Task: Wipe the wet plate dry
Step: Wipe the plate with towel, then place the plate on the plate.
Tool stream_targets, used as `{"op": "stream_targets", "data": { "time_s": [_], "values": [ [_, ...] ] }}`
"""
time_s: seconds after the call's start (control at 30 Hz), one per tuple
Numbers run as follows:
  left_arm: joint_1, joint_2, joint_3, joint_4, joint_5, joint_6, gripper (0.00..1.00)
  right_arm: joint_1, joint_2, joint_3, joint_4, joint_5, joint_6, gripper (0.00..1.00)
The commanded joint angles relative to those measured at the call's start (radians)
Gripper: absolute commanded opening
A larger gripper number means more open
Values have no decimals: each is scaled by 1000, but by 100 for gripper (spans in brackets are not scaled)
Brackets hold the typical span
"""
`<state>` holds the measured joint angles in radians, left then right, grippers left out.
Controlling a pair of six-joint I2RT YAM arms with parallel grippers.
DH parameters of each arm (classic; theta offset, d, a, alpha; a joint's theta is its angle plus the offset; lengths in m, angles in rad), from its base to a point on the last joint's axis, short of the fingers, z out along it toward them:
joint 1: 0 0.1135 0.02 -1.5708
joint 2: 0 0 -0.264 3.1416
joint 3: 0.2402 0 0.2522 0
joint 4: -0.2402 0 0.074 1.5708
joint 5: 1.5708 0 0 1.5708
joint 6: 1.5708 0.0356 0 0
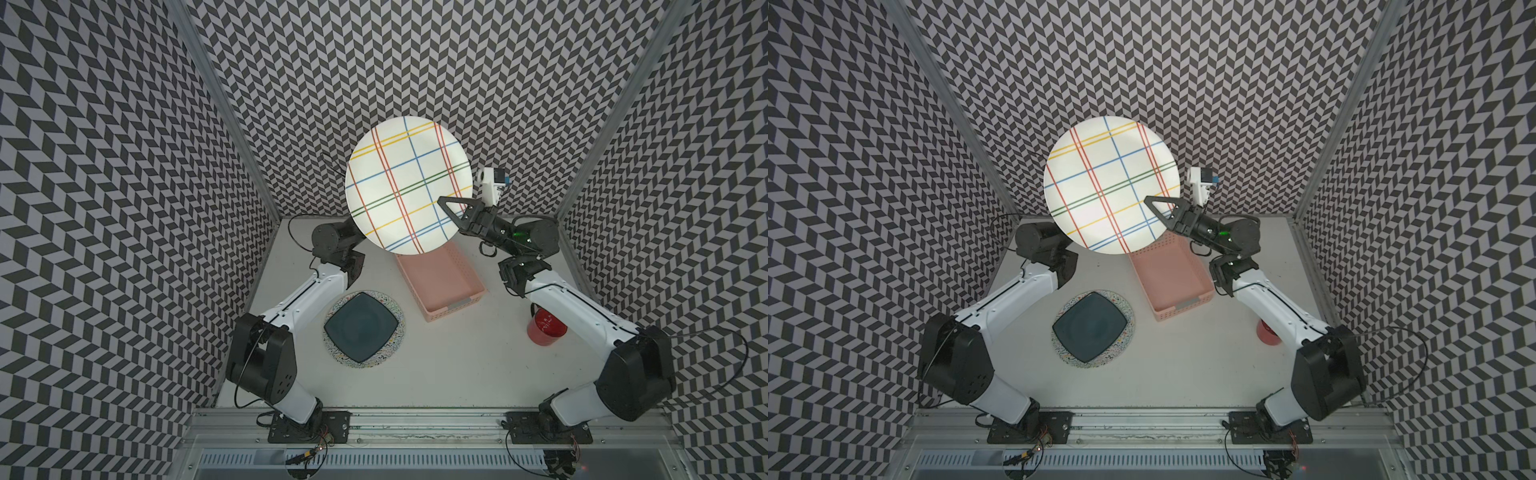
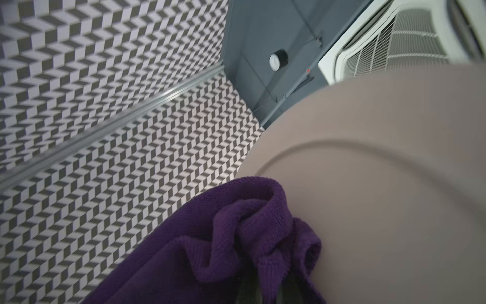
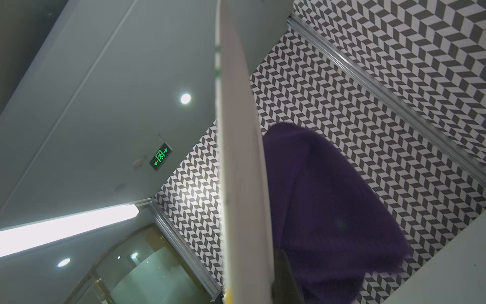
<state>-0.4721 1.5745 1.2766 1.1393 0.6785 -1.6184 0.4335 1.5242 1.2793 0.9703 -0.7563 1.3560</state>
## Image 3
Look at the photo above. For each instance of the purple cloth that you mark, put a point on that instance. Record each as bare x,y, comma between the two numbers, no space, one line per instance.
325,218

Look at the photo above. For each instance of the white plate coloured stripes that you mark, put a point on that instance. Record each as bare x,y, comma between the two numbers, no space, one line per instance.
246,226

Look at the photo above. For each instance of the green exit sign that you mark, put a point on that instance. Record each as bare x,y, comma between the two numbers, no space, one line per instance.
160,156

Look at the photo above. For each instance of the ceiling tube light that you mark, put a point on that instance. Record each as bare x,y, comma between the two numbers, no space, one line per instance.
26,237

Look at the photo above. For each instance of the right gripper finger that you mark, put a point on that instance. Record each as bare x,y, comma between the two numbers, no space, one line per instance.
285,289

